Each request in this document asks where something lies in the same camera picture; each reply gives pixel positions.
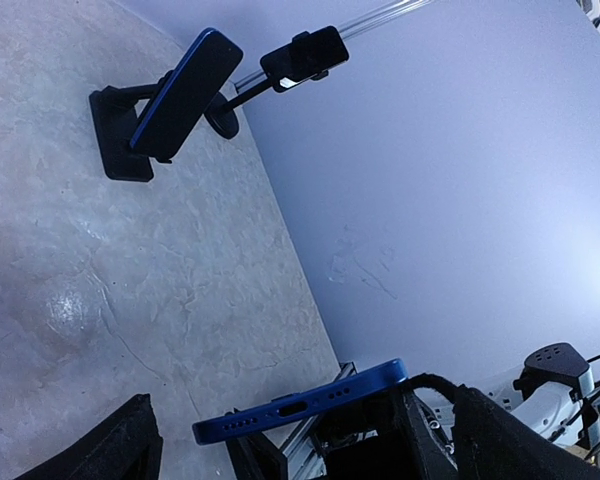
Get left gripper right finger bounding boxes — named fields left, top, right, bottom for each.
left=452, top=385, right=600, bottom=480

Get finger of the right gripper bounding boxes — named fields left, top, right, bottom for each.
left=224, top=379, right=458, bottom=479

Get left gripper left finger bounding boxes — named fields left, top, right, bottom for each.
left=20, top=394, right=163, bottom=479

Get black folding phone stand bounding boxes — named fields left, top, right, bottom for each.
left=89, top=70, right=172, bottom=183

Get blue-edged black smartphone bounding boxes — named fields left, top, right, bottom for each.
left=130, top=28, right=243, bottom=160

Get black pole phone stand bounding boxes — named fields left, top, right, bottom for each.
left=204, top=29, right=331, bottom=140

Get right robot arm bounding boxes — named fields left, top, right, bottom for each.
left=224, top=343, right=600, bottom=479

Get right aluminium frame post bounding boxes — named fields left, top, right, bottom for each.
left=235, top=0, right=430, bottom=94

